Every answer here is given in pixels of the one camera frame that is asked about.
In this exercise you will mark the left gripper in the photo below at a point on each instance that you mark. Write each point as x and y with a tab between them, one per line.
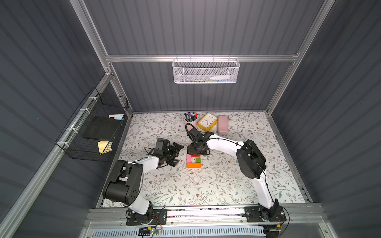
173	152

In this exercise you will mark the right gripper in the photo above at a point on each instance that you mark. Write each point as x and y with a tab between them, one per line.
197	146

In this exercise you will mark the orange block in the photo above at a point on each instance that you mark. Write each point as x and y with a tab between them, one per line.
193	165

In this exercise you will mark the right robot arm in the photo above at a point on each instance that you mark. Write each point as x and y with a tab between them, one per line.
251	161

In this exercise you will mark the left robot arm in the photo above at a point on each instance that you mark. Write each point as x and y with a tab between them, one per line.
123	184

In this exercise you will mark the pink pen cup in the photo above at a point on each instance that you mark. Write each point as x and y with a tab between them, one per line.
194	123

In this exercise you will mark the yellow alarm clock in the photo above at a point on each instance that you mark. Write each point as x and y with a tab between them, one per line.
207	122

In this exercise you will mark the floral table mat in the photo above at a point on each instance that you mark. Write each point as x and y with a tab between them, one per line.
219	181

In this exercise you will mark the pink pencil case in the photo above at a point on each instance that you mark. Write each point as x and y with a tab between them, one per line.
223	125

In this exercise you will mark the pastel sticky notes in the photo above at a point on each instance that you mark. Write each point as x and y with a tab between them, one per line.
118	117

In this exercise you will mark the yellow sticky notes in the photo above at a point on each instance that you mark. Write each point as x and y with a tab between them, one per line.
104	147

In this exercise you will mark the white bottle in basket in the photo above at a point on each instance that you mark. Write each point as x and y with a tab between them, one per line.
225	77

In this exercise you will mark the black notebook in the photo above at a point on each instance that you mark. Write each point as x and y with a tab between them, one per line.
101	128

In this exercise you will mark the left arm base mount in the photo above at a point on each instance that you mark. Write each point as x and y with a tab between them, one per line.
151	218

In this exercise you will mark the white mesh wall basket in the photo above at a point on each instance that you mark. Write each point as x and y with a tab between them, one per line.
199	70

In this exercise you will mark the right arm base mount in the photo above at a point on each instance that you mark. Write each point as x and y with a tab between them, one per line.
253	214

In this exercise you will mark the black wire wall basket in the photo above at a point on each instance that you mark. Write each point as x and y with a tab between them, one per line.
97	104

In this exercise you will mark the aluminium rail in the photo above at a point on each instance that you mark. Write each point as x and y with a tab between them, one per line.
206	215

